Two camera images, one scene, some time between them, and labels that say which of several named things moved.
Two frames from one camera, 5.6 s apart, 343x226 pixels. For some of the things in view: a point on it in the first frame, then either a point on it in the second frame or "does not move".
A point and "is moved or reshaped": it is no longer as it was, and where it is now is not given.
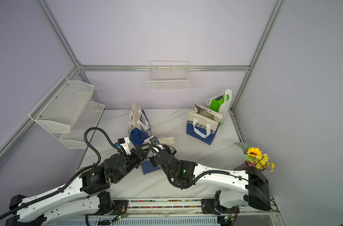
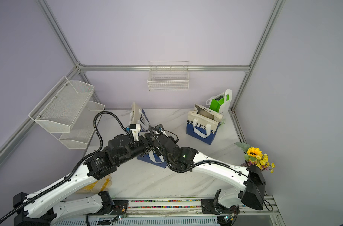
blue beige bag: [202, 124] does not move
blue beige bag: [148, 167] is moved or reshaped
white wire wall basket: [168, 76] does not move
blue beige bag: [139, 128] does not move
